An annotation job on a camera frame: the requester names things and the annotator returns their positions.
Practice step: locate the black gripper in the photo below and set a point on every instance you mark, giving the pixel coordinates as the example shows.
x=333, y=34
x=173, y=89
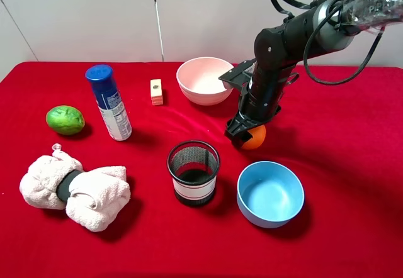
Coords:
x=258, y=102

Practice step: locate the orange mandarin fruit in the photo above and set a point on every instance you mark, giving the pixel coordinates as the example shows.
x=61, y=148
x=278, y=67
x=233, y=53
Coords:
x=258, y=137

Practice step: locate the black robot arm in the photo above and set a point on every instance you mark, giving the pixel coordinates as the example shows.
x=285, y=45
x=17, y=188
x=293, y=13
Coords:
x=308, y=31

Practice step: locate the black mesh pen cup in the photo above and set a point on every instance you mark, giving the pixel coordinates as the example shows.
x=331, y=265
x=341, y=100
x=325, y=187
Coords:
x=193, y=166

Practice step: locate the blue plastic bowl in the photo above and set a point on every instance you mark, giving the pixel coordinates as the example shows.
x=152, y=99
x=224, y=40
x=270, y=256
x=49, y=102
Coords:
x=269, y=194

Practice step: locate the pink plastic bowl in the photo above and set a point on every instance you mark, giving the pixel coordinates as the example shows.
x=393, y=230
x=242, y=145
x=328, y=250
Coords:
x=199, y=81

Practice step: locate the small beige orange block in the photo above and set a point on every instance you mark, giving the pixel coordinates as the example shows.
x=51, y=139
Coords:
x=156, y=94

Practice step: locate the red velvet tablecloth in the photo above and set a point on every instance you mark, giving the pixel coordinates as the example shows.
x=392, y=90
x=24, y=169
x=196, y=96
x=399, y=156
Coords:
x=344, y=143

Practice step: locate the blue capped spray can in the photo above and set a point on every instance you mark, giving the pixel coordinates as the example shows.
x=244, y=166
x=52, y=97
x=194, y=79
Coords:
x=109, y=101

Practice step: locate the rolled pink towel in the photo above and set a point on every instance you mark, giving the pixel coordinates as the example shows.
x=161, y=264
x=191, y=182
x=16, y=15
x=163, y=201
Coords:
x=92, y=199

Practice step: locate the green lime fruit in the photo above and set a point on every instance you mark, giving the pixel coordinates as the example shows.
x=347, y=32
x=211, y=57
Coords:
x=65, y=120

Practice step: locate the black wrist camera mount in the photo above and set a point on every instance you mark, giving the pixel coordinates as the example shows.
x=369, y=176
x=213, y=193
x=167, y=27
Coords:
x=237, y=76

